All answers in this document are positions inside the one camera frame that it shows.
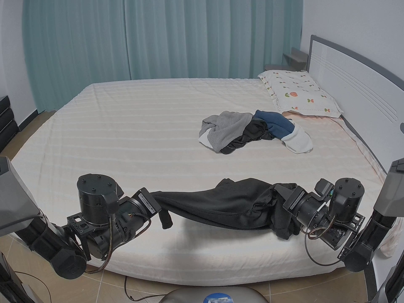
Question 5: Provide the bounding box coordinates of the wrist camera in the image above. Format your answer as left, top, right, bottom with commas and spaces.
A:
104, 184, 125, 215
315, 179, 335, 199

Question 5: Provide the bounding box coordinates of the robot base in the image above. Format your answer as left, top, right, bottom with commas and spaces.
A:
159, 287, 269, 303

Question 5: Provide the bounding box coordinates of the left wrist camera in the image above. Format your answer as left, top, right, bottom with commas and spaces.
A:
104, 184, 125, 215

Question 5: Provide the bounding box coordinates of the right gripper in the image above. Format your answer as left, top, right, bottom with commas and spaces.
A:
282, 186, 332, 230

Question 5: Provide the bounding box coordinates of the pile of clothes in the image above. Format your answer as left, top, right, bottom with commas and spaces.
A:
198, 110, 313, 155

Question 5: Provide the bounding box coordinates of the bed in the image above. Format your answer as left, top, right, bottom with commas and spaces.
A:
9, 35, 404, 286

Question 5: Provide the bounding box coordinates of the grey bedside table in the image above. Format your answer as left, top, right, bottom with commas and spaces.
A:
265, 47, 308, 72

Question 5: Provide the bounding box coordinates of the blue-green curtain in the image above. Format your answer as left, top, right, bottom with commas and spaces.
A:
22, 0, 131, 113
125, 0, 303, 80

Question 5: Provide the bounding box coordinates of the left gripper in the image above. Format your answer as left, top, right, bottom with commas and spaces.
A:
114, 187, 162, 241

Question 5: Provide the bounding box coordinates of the white printed pillow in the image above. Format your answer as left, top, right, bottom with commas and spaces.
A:
258, 70, 344, 118

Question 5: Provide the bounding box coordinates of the black T-shirt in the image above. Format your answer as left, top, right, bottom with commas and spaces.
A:
151, 178, 303, 241

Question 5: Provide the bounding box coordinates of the black cable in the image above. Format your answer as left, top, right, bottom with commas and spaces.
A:
124, 275, 165, 300
304, 215, 346, 267

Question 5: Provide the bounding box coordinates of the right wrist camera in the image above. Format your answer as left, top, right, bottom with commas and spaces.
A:
315, 179, 335, 199

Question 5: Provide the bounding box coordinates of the black chest of drawers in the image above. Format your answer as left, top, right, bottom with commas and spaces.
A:
0, 95, 19, 152

